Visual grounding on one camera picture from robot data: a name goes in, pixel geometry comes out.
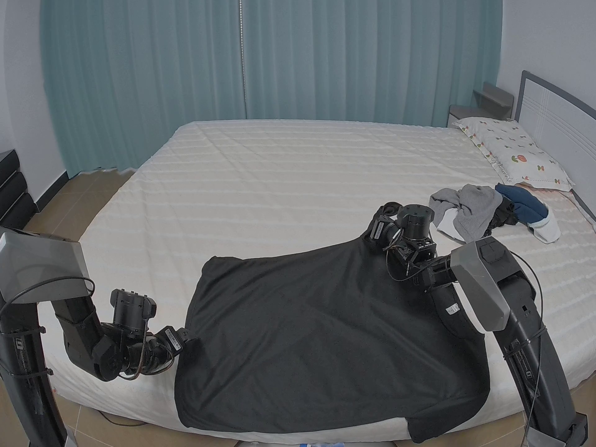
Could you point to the bed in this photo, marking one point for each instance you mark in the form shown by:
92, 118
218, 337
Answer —
279, 189

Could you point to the grey bedside table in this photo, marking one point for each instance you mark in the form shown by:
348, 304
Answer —
482, 110

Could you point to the black T-shirt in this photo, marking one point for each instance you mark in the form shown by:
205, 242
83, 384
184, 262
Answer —
316, 333

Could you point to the blue-green curtain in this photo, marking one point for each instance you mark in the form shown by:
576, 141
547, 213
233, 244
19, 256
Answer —
368, 44
144, 63

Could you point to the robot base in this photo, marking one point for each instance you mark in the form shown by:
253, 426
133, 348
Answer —
326, 443

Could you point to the white printed pillow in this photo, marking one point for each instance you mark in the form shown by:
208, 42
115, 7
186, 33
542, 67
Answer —
517, 152

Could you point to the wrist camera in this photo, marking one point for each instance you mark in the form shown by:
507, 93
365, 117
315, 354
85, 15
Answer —
382, 231
174, 340

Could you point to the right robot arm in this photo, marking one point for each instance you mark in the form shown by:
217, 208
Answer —
484, 287

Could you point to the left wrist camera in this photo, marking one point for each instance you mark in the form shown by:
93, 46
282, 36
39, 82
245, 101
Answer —
174, 340

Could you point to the pile of clothes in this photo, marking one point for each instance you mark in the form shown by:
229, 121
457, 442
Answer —
475, 205

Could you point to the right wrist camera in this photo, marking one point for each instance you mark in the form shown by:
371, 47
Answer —
382, 231

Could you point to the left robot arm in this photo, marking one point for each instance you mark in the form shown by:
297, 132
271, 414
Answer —
42, 268

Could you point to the black chest of drawers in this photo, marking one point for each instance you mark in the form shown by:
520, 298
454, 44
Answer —
14, 189

